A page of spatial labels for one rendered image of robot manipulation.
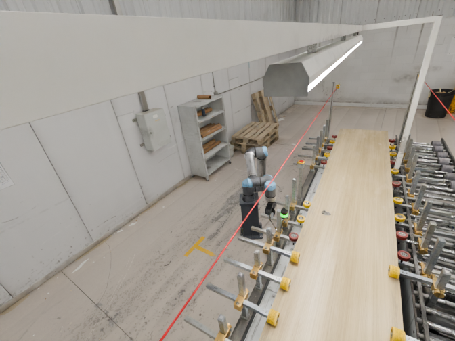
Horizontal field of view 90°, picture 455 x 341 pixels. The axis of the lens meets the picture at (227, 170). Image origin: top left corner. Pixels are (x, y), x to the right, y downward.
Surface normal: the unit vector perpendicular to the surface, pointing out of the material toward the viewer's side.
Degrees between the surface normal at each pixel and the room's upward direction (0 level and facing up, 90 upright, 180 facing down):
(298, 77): 90
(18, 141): 90
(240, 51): 90
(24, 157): 90
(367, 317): 0
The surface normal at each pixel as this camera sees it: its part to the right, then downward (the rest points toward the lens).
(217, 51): 0.86, 0.15
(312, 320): -0.11, -0.87
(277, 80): -0.49, 0.47
